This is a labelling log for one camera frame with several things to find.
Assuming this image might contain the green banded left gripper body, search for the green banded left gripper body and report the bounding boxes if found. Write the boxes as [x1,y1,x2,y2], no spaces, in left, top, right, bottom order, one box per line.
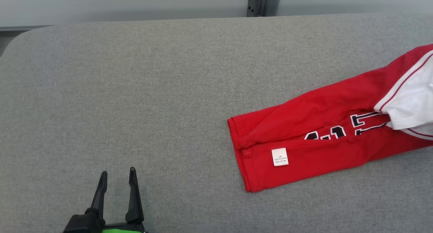
[63,210,149,233]

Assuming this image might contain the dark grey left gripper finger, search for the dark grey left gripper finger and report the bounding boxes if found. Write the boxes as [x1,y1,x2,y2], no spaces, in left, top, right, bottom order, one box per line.
[125,167,145,224]
[86,171,108,224]

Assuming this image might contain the grey hinged partition post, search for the grey hinged partition post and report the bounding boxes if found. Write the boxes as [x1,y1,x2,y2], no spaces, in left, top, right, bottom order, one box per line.
[246,0,282,18]

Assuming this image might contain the red basketball jersey white sleeves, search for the red basketball jersey white sleeves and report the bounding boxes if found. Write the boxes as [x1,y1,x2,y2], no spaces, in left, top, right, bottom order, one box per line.
[227,44,433,193]

